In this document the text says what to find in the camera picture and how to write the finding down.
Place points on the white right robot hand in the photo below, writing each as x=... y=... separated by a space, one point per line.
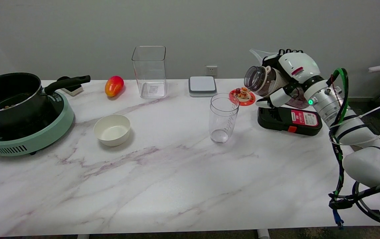
x=298 y=66

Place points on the clear bottle with pink collar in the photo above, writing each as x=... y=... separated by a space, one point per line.
x=259 y=79

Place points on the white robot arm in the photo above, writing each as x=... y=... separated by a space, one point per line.
x=369 y=162

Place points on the small clear measuring cup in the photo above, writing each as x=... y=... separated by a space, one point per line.
x=223 y=116

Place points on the red coaster with figurines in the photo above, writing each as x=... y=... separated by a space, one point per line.
x=248 y=99

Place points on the black device with pink label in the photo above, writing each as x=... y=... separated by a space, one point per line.
x=276 y=122

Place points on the white kitchen scale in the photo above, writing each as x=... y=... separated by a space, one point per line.
x=202 y=85

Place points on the clear square storage container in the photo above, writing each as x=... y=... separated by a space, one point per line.
x=149 y=76

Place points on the red yellow mango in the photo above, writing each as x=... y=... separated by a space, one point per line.
x=114 y=86

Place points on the white bowl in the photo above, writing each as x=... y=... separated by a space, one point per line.
x=112 y=131

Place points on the small white black gadget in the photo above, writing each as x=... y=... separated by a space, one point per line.
x=73 y=90

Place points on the green induction cooker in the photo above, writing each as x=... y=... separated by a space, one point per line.
x=37 y=139

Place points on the black saucepan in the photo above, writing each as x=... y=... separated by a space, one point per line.
x=7 y=99

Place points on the white wall outlet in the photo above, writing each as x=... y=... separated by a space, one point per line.
x=211 y=70

